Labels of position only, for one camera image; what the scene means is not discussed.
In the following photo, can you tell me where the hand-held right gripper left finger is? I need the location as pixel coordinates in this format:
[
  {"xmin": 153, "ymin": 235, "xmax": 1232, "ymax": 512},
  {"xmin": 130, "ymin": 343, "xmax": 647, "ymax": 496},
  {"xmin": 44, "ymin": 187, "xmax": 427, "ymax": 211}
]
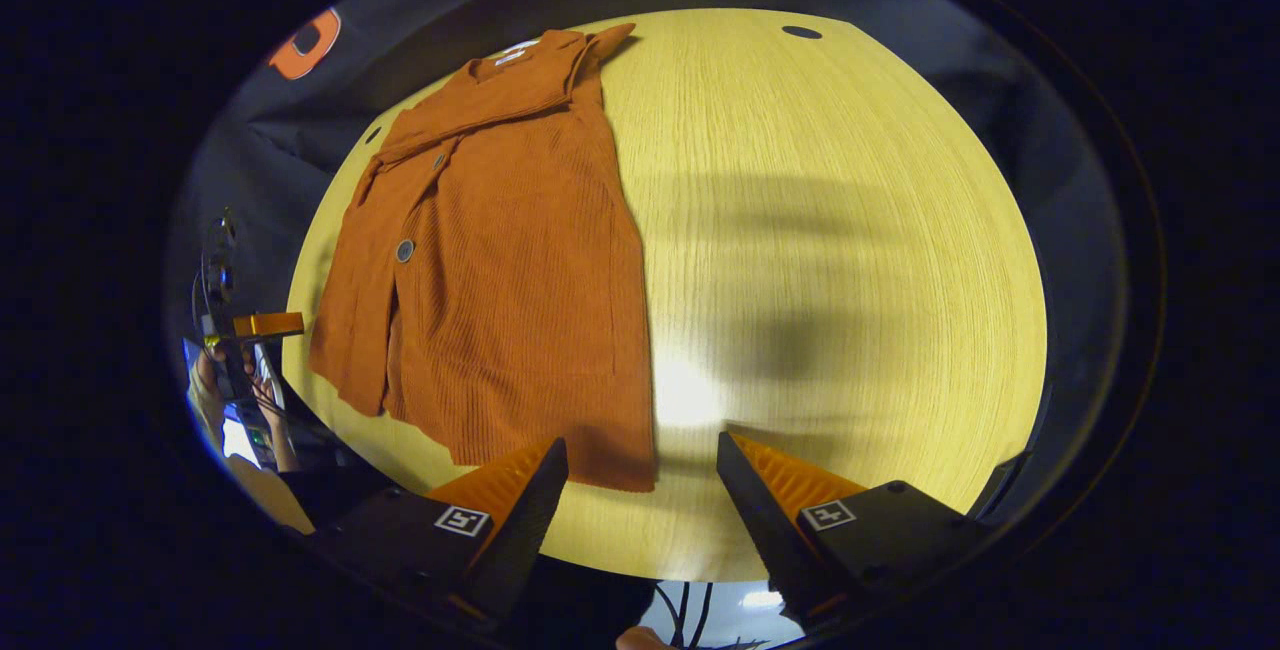
[{"xmin": 318, "ymin": 437, "xmax": 569, "ymax": 633}]

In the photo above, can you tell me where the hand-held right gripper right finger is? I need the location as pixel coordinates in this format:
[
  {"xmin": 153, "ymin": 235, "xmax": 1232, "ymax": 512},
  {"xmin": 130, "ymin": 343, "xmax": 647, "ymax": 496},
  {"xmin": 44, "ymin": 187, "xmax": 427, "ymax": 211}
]
[{"xmin": 715, "ymin": 432, "xmax": 996, "ymax": 631}]

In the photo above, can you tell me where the orange corduroy coat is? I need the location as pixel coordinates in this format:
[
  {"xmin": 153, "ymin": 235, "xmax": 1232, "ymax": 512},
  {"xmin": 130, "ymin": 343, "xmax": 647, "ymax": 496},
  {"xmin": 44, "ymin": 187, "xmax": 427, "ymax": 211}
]
[{"xmin": 307, "ymin": 22, "xmax": 659, "ymax": 494}]

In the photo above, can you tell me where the computer monitor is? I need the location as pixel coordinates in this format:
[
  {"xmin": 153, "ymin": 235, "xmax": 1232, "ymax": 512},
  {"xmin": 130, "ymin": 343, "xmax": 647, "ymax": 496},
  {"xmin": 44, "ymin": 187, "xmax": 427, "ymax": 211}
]
[{"xmin": 220, "ymin": 400, "xmax": 276, "ymax": 471}]

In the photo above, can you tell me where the black cable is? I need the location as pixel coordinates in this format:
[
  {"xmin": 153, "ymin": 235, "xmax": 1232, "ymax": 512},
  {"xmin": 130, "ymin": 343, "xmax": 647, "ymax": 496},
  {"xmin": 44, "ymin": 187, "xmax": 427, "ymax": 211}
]
[
  {"xmin": 655, "ymin": 580, "xmax": 693, "ymax": 650},
  {"xmin": 690, "ymin": 582, "xmax": 715, "ymax": 650}
]

